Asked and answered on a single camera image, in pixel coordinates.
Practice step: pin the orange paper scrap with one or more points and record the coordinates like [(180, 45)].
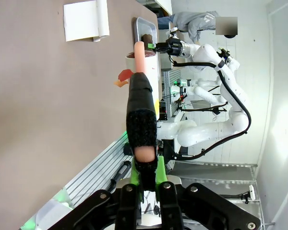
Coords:
[(120, 83)]

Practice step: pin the yellow paper scrap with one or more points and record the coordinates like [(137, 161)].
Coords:
[(157, 106)]

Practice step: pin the small white clamp device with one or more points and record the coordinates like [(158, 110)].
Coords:
[(252, 192)]

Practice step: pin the person in grey hoodie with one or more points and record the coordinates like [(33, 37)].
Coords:
[(194, 24)]

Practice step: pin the metal tray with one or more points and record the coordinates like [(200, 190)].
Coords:
[(146, 28)]

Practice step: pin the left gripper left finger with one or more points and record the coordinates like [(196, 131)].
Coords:
[(124, 203)]

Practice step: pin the aluminium rail frame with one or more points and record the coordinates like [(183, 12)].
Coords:
[(98, 165)]

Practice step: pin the red orange toy pieces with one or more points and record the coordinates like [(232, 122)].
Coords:
[(124, 74)]

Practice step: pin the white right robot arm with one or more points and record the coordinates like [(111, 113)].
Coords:
[(230, 100)]

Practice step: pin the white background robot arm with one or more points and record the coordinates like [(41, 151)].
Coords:
[(206, 89)]

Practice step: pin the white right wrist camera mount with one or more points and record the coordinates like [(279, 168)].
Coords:
[(174, 33)]

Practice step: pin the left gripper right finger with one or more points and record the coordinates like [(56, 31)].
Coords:
[(177, 206)]

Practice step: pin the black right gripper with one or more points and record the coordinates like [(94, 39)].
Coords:
[(174, 46)]

